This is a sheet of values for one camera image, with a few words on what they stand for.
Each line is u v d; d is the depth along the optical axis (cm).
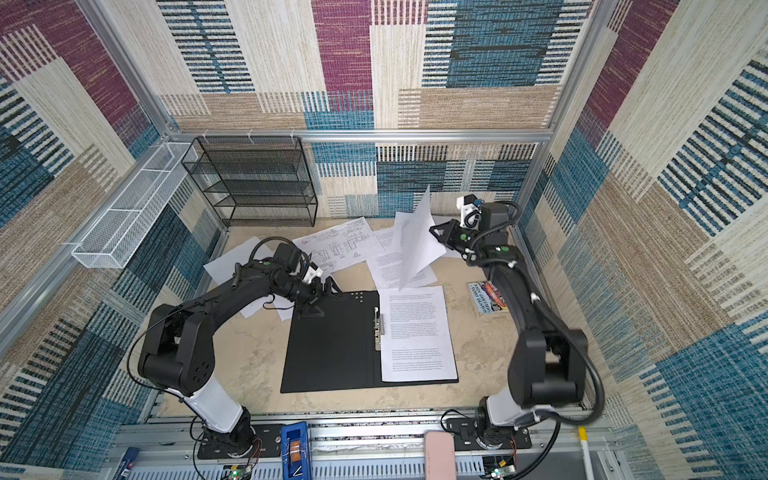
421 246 85
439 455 69
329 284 80
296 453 66
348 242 114
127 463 70
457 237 73
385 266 106
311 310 86
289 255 76
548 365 43
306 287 80
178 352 46
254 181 110
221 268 108
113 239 71
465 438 73
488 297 96
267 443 73
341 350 87
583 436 73
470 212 75
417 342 90
